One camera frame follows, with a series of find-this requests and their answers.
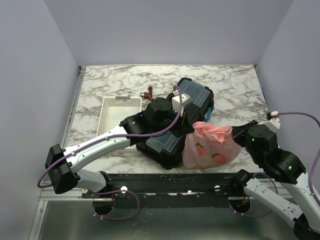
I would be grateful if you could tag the pink plastic bag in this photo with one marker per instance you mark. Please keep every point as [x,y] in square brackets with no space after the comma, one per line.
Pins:
[205,141]

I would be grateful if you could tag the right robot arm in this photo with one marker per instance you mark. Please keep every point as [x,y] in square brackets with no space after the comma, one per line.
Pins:
[302,215]

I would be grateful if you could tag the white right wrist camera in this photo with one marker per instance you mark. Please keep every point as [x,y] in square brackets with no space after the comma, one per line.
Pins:
[272,121]

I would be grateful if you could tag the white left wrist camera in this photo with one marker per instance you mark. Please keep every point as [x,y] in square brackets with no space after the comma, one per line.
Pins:
[177,100]

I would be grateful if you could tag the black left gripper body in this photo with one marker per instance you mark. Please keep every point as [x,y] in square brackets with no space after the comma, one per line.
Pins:
[170,120]

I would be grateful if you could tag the aluminium frame rail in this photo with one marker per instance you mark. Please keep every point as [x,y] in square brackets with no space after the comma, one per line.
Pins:
[58,178]

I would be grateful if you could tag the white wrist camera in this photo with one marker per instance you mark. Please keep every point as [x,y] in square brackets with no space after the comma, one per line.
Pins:
[272,121]
[177,100]

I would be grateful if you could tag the black mounting base plate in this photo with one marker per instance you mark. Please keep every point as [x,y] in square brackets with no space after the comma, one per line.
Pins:
[163,190]

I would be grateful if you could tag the white perforated plastic basket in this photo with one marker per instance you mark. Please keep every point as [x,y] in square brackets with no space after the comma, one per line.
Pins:
[114,109]

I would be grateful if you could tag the fake peach fruit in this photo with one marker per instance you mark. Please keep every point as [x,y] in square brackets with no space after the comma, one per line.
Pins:
[220,159]

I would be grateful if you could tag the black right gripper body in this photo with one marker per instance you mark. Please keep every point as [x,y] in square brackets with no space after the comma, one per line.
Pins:
[241,136]

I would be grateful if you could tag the blue foil wrapper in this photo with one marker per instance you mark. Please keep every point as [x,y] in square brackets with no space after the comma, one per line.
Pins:
[207,115]

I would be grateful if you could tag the black plastic toolbox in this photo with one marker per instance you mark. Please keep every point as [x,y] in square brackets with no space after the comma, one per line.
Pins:
[166,150]

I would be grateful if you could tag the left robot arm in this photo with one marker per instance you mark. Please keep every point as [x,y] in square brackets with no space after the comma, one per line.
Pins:
[116,139]

